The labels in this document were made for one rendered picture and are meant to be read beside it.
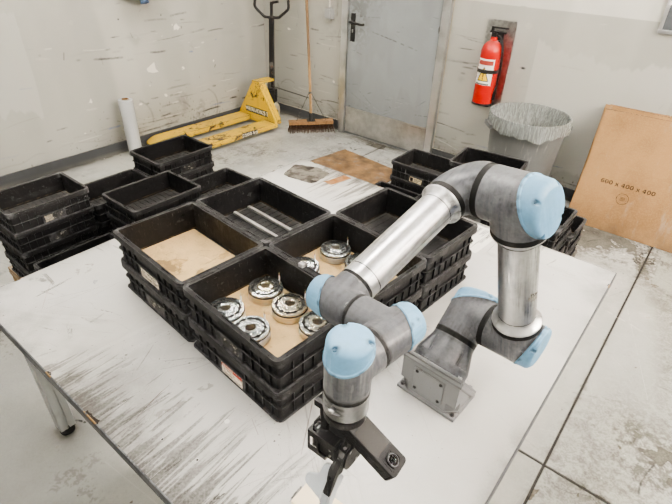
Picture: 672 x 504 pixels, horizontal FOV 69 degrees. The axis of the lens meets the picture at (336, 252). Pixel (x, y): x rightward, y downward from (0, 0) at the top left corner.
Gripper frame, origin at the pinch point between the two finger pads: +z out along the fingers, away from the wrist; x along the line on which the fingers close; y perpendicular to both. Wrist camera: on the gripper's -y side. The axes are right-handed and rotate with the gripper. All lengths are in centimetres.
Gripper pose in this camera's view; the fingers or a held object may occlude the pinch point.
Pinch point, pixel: (349, 484)
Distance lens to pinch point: 99.1
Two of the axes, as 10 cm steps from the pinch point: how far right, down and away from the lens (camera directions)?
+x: -6.0, 4.2, -6.8
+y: -8.0, -3.6, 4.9
